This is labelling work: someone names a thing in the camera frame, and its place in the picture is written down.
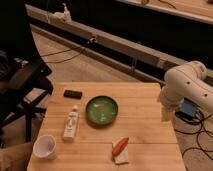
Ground green ceramic bowl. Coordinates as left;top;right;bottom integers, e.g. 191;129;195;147
86;96;118;125

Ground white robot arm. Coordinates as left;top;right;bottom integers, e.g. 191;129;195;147
158;61;213;121

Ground black rectangular block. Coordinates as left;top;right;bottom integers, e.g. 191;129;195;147
63;90;82;99

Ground white lotion bottle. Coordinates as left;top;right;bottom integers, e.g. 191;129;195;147
63;105;79;141

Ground black office chair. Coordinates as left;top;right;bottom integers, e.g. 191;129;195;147
0;49;53;144

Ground blue electronic box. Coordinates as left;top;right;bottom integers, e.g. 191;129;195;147
179;100;197;118

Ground white spray bottle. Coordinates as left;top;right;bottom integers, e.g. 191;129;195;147
51;3;72;23

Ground long wooden bench rail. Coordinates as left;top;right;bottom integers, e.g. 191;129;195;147
25;0;213;86

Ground black floor cables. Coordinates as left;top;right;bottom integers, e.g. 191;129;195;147
174;110;213;168

